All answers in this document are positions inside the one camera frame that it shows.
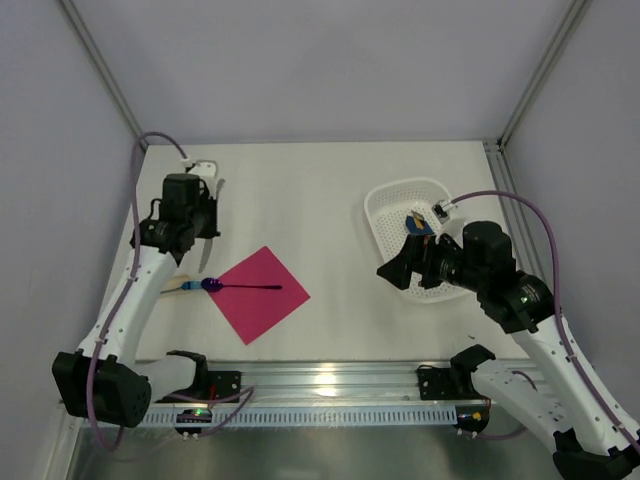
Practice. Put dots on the slotted cable duct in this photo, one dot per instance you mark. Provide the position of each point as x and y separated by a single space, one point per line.
300 416

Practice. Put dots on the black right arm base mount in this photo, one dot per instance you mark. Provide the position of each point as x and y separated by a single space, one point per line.
434 383

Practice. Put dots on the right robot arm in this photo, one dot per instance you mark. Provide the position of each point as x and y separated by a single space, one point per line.
588 433

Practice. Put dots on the purple metal spoon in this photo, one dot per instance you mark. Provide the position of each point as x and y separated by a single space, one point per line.
212 285

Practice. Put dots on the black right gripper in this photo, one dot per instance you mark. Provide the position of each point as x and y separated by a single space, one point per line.
425 261

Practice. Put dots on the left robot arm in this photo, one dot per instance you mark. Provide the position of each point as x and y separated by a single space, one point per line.
99 380

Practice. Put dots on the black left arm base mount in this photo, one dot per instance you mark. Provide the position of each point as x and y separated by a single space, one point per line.
223 386

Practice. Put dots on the aluminium frame rail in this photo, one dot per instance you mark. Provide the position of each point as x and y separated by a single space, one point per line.
308 383

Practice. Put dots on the pink paper napkin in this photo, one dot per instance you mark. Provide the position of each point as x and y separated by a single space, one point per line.
252 312

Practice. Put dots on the white perforated plastic basket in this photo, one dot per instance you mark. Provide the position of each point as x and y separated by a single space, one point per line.
387 206

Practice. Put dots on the blue packet in basket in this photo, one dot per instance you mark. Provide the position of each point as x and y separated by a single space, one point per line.
416 224

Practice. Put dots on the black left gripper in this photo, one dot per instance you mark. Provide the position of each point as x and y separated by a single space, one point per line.
210 220

